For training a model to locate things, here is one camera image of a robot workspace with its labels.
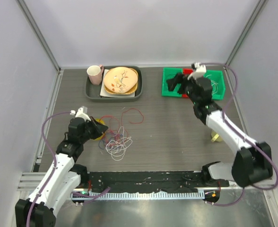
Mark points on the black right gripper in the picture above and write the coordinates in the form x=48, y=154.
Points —
x=172, y=82

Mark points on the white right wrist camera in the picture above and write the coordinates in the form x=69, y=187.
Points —
x=199, y=70

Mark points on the orange bird pattern plate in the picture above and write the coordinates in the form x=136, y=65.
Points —
x=121, y=79

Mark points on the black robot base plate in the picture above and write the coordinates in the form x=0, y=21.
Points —
x=148, y=182

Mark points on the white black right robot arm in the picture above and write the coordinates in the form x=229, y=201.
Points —
x=252, y=159

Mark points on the dark grey tray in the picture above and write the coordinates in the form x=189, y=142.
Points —
x=92, y=92

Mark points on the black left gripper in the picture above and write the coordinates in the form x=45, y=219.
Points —
x=99, y=128

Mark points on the white square plate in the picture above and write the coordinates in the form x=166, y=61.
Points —
x=103, y=87

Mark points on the left green bin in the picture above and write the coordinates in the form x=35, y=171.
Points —
x=169, y=73

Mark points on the right green bin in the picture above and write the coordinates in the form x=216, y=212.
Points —
x=216, y=78

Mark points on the green bin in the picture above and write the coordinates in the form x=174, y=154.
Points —
x=169, y=73
x=216, y=78

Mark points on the pink mug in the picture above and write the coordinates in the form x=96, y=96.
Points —
x=95, y=74

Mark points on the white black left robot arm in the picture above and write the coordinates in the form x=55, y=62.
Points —
x=41, y=207

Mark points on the red bin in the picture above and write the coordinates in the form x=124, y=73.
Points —
x=187, y=72

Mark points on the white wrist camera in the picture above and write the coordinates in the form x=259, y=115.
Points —
x=199, y=70
x=80, y=113

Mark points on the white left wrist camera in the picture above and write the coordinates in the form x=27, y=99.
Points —
x=80, y=113

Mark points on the slotted cable duct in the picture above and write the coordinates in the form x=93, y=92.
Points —
x=153, y=196

